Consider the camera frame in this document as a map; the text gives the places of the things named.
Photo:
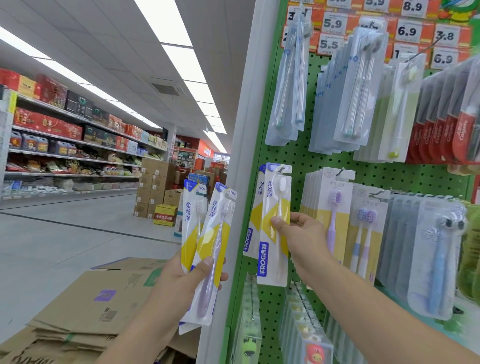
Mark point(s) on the stack of brown cartons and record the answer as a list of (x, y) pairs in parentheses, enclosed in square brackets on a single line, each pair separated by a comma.
[(154, 187)]

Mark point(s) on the bundle of cartoon toothbrush boxes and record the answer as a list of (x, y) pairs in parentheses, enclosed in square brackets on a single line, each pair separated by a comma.
[(304, 337)]

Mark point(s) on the purple single toothbrush yellow card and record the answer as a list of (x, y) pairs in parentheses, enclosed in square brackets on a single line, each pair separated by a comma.
[(337, 195)]

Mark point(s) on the green pegboard display rack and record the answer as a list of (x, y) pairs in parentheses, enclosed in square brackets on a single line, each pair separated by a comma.
[(292, 157)]

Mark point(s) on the bundle of clear blue toothbrush blisters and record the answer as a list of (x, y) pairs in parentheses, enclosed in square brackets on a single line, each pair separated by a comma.
[(435, 262)]

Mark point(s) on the person's left hand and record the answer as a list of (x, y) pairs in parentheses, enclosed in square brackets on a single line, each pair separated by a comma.
[(176, 296)]

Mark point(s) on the pile of red grey toothbrush packs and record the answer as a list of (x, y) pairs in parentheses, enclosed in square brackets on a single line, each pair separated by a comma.
[(446, 127)]

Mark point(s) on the stocked store shelves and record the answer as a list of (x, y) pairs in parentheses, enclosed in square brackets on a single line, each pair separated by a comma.
[(67, 127)]

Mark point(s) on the red yellow carton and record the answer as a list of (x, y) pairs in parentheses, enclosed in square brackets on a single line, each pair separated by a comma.
[(165, 216)]

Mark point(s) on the ceiling light strip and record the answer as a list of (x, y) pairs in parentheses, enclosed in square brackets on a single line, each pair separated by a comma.
[(180, 52), (75, 79)]

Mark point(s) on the person's right hand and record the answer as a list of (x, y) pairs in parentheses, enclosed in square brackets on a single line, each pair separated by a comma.
[(307, 247)]

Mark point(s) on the purple twin toothbrush yellow card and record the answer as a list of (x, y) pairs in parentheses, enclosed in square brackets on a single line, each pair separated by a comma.
[(367, 232)]

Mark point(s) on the row of green pink packs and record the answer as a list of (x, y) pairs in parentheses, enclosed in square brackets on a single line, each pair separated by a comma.
[(471, 251)]

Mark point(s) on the person's right forearm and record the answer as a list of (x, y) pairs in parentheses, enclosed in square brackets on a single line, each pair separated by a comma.
[(382, 315)]

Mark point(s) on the bundle of clear kids toothbrushes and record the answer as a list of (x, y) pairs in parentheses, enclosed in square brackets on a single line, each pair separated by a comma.
[(247, 341)]

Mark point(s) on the row of blue toothbrush packs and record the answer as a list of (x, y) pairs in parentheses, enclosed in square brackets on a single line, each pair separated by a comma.
[(289, 82)]

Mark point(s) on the row of twin toothbrush packs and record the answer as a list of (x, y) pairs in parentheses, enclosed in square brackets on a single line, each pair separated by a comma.
[(349, 94)]

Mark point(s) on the yellow frog poster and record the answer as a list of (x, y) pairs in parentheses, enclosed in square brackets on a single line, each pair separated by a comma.
[(459, 9)]

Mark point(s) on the rows of orange price tags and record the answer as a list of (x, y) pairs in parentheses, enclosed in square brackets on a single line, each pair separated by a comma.
[(334, 24)]

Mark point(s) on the bundle of green toothbrush packs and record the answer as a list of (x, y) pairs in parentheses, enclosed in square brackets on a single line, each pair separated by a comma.
[(394, 112)]

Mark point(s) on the pile of flattened cardboard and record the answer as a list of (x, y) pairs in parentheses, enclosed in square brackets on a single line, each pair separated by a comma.
[(82, 307)]

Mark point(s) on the white blue carton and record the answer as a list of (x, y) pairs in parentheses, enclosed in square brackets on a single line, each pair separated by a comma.
[(199, 180)]

